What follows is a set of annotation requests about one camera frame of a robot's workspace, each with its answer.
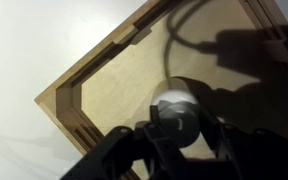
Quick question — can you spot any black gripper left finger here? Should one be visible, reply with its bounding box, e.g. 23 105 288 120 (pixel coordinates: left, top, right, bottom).
60 104 192 180

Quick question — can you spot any light wooden slatted tray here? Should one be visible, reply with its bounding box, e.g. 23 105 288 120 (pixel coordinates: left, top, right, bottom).
33 0 288 180

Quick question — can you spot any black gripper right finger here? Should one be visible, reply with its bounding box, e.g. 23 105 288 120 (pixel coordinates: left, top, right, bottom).
197 103 288 180

